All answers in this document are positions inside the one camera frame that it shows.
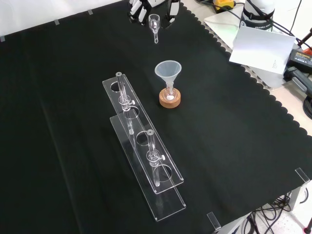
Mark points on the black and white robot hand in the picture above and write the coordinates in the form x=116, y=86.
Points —
x=159, y=3

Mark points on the translucent plastic funnel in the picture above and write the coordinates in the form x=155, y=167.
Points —
x=168, y=70

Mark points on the small round-bottom glass flask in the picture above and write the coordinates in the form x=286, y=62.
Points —
x=169, y=93

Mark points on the clear acrylic funnel stand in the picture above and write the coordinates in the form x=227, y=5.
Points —
x=170, y=207

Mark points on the yellow stop button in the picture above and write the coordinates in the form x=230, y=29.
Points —
x=223, y=3

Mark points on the pale board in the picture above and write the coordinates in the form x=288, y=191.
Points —
x=263, y=48

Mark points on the black bench cloth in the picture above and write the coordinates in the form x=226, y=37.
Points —
x=73, y=122

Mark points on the black tripod leg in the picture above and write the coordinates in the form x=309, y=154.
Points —
x=304, y=39

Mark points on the black power adapter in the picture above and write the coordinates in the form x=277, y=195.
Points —
x=301, y=58

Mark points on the black clamp device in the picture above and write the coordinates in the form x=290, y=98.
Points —
x=299, y=78

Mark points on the clear cloth clip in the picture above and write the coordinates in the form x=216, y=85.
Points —
x=213, y=220
x=302, y=175

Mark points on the grey table leg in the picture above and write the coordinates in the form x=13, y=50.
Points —
x=298, y=197

